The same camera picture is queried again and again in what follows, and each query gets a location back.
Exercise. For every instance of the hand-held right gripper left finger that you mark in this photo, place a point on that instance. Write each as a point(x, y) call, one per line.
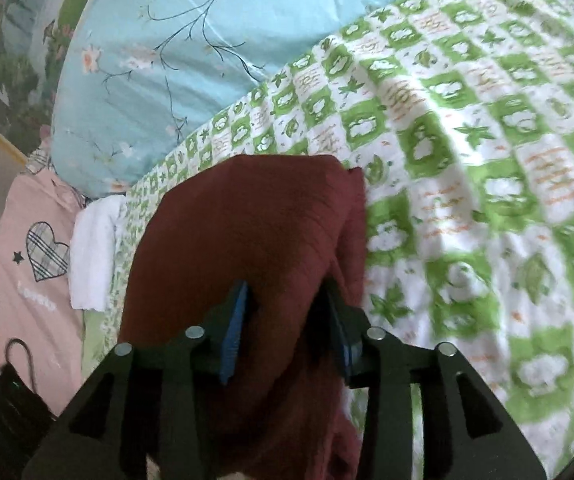
point(233, 337)

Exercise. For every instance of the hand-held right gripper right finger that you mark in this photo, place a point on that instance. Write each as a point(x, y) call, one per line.
point(343, 347)

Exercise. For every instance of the white cloth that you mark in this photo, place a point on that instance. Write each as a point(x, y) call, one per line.
point(94, 255)

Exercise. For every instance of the framed wall picture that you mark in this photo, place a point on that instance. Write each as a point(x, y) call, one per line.
point(22, 60)

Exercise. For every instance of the maroon knit sweater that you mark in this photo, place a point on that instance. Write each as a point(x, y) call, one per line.
point(247, 240)

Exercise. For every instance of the black bag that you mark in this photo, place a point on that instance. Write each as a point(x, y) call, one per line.
point(12, 410)

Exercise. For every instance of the green checkered bed sheet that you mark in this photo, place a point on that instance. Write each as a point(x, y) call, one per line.
point(467, 185)

